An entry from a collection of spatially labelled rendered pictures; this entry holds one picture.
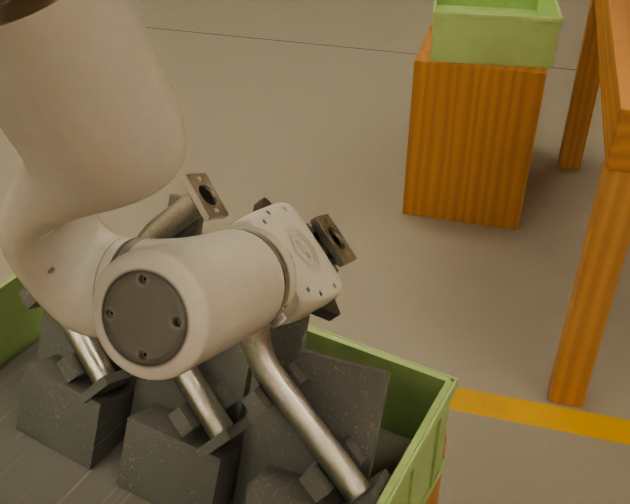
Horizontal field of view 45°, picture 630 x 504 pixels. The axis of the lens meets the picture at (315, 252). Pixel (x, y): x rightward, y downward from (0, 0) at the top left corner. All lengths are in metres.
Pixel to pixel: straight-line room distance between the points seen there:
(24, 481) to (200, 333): 0.58
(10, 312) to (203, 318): 0.70
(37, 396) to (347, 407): 0.40
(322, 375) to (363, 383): 0.05
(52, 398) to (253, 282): 0.53
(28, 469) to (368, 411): 0.43
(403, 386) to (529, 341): 1.55
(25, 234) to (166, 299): 0.09
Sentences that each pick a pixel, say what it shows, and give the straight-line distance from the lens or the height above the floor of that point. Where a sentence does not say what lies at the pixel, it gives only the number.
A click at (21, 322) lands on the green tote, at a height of 0.89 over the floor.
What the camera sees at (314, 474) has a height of 0.96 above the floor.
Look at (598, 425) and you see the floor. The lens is 2.29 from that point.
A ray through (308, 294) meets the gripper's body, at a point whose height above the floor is 1.21.
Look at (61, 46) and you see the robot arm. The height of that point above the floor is 1.48.
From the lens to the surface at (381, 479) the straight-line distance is 0.83.
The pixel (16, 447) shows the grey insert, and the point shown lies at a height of 0.85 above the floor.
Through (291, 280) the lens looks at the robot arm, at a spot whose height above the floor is 1.24.
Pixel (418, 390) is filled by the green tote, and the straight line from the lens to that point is 0.95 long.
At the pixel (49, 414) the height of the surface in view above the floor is 0.89.
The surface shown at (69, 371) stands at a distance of 0.98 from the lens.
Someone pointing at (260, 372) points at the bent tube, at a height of 1.04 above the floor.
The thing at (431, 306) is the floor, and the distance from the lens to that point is 2.55.
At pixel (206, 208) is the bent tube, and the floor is 1.17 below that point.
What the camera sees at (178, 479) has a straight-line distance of 0.92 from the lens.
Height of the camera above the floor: 1.60
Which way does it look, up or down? 35 degrees down
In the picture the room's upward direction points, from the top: straight up
